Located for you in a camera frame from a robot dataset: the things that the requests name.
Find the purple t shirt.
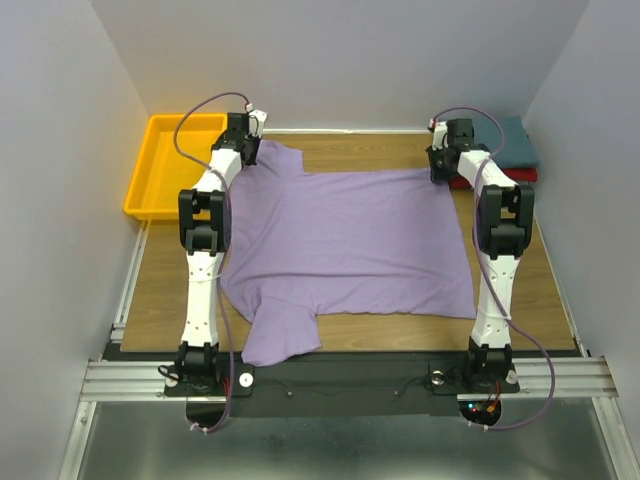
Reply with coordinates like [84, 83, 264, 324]
[221, 141, 476, 367]

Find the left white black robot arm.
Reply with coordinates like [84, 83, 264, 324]
[158, 105, 268, 396]

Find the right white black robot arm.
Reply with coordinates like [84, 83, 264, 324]
[426, 118, 534, 393]

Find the folded teal t shirt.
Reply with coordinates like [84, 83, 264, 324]
[472, 116, 540, 169]

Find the folded red t shirt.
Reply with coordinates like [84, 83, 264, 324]
[449, 168, 538, 189]

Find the yellow plastic bin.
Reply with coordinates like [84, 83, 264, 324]
[123, 113, 227, 221]

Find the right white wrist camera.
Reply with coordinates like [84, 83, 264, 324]
[429, 118, 449, 150]

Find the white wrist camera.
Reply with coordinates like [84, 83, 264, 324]
[429, 118, 449, 150]
[247, 109, 268, 138]

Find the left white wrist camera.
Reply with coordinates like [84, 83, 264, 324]
[247, 109, 268, 138]

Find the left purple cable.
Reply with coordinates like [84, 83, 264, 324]
[174, 91, 254, 437]

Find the purple cable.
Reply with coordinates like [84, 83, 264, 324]
[174, 91, 254, 437]
[428, 106, 559, 434]

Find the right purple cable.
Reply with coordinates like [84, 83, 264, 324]
[428, 106, 559, 434]

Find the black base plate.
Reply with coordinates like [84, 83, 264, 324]
[158, 351, 520, 418]

